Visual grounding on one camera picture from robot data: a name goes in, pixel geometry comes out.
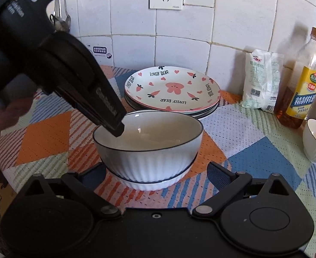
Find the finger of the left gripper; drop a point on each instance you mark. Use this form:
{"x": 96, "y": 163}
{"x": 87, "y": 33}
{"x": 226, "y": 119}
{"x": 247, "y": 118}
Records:
{"x": 117, "y": 130}

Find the pink bunny Lovely Bear plate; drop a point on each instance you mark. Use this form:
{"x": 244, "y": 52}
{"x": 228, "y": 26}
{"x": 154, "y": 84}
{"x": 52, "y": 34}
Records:
{"x": 170, "y": 88}

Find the patchwork checkered tablecloth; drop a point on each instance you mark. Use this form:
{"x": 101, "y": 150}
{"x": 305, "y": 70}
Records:
{"x": 53, "y": 138}

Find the teal fried egg plate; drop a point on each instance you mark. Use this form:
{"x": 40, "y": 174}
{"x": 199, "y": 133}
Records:
{"x": 198, "y": 116}

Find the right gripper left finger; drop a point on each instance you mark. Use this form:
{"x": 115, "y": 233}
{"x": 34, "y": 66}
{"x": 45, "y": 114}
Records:
{"x": 83, "y": 185}

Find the white salt bag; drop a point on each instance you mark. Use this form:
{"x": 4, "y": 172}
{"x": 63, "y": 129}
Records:
{"x": 262, "y": 80}

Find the hanging metal ladle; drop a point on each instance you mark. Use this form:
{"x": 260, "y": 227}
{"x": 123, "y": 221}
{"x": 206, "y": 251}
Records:
{"x": 60, "y": 17}

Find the cooking oil bottle yellow label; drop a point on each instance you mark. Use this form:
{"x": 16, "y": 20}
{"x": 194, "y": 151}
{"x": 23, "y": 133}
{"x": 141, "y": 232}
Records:
{"x": 300, "y": 91}

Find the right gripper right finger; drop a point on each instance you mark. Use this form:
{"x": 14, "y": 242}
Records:
{"x": 231, "y": 187}

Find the wall sticker label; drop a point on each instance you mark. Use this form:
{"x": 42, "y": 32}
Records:
{"x": 98, "y": 51}

